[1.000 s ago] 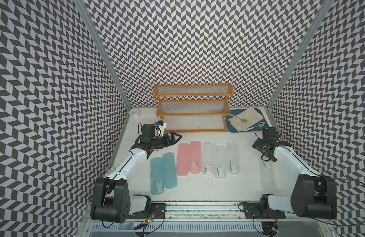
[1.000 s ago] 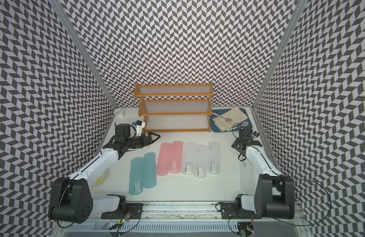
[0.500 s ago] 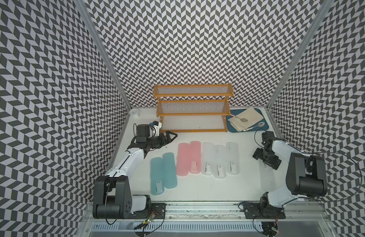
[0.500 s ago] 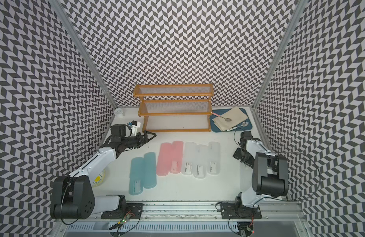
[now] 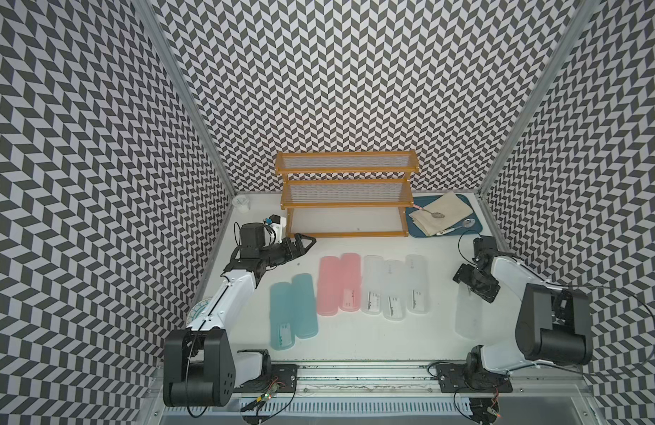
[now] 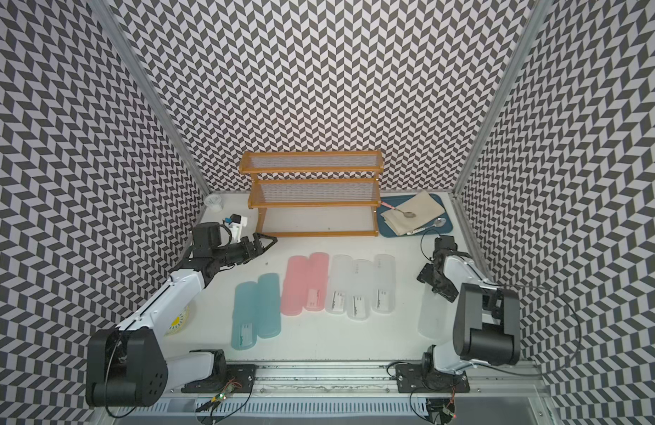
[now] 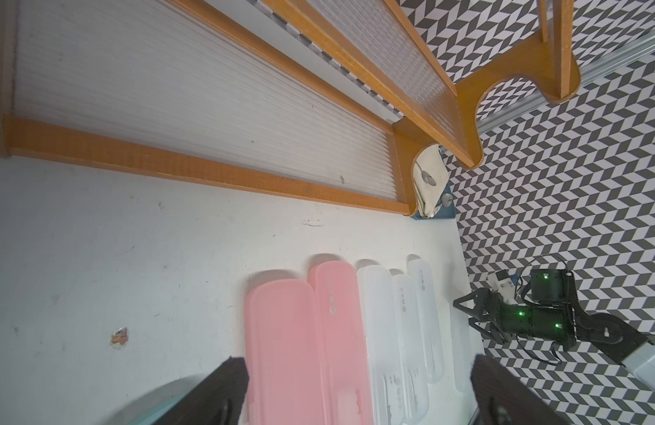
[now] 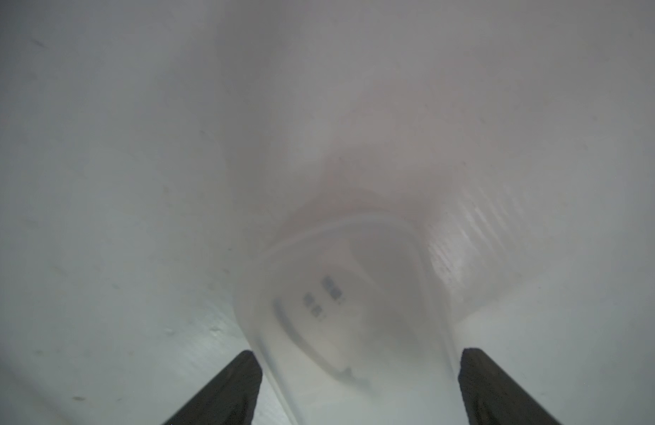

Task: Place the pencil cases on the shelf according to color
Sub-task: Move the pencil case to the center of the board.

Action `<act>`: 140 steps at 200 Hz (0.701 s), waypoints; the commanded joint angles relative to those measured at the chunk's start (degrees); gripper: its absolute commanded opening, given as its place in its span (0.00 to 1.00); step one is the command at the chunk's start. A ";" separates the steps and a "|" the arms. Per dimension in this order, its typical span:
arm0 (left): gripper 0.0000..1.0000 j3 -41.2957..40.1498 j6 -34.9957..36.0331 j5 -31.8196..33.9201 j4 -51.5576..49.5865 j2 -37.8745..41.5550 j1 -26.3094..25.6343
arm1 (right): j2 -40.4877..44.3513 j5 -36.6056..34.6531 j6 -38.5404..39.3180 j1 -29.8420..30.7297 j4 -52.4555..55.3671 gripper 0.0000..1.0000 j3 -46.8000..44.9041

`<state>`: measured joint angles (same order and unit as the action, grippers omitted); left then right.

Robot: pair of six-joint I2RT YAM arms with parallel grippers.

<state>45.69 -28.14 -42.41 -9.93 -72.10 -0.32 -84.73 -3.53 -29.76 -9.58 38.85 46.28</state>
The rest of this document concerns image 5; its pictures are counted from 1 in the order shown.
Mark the teal rectangular tray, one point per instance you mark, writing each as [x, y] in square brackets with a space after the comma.
[415, 232]

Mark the beige folded cloth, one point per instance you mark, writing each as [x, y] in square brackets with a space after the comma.
[449, 204]

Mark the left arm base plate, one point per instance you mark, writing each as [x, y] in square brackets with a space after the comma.
[284, 376]

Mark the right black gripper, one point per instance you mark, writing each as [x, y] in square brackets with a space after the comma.
[487, 292]

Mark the pink pencil case left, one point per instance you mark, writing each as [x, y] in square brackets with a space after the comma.
[328, 286]

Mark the teal pencil case right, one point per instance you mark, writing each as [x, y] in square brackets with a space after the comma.
[305, 318]

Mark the orange wooden three-tier shelf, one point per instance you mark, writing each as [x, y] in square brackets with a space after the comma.
[345, 193]

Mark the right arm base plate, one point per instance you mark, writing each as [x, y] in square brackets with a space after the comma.
[459, 377]

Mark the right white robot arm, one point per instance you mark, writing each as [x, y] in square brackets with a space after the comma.
[553, 325]

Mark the aluminium front rail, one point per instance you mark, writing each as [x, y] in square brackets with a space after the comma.
[416, 379]

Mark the clear pencil case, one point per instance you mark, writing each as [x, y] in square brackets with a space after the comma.
[469, 313]
[373, 274]
[393, 293]
[418, 288]

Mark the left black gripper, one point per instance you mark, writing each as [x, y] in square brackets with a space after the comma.
[298, 250]

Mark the round patterned plate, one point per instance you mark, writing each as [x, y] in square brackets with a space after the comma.
[200, 308]

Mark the teal pencil case left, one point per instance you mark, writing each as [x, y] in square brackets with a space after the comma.
[282, 336]

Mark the pink pencil case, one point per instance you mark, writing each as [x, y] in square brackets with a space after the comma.
[351, 281]
[328, 286]

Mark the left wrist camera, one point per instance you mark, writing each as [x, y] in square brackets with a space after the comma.
[276, 228]

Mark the metal spoon pink handle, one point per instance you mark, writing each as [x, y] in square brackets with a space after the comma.
[435, 215]

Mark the pink pencil case right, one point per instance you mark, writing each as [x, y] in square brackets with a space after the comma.
[351, 281]

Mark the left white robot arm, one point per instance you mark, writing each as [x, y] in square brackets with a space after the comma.
[200, 367]

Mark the teal pencil case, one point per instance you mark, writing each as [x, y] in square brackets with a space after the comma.
[305, 318]
[282, 336]

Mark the metal spoon white handle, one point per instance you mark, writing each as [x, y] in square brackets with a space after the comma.
[467, 223]

